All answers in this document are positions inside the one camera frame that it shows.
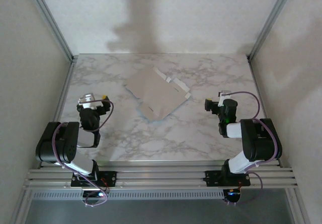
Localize aluminium mounting rail beam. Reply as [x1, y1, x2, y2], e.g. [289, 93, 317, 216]
[22, 160, 299, 191]

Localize left aluminium frame post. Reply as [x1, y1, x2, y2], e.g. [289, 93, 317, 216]
[24, 0, 75, 61]

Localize grey slotted cable duct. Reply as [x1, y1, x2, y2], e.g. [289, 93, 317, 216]
[32, 190, 225, 200]

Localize teal and white paper box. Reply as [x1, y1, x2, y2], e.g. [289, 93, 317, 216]
[125, 66, 191, 122]

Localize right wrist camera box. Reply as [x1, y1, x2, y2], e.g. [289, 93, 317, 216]
[218, 90, 232, 107]

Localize aluminium side rail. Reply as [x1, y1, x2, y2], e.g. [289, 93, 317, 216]
[39, 56, 79, 169]
[248, 56, 282, 168]

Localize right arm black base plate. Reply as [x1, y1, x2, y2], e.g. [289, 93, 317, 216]
[205, 170, 250, 187]

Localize lit circuit board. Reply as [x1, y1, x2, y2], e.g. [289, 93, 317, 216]
[222, 188, 242, 202]
[82, 190, 110, 200]

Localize right aluminium side rail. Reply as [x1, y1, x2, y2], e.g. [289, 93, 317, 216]
[248, 56, 282, 168]

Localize left lit circuit board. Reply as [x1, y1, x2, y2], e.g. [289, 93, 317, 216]
[82, 190, 110, 200]

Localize left aluminium side rail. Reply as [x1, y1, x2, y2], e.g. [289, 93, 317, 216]
[39, 56, 79, 169]

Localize aluminium frame post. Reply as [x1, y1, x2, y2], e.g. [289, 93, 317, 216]
[248, 0, 297, 61]
[24, 0, 75, 61]

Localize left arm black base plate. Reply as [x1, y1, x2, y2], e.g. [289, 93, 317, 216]
[71, 171, 118, 187]

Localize right lit circuit board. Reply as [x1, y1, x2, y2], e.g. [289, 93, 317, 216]
[222, 188, 242, 202]

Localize right aluminium frame post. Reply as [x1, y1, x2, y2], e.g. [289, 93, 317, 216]
[248, 0, 297, 61]

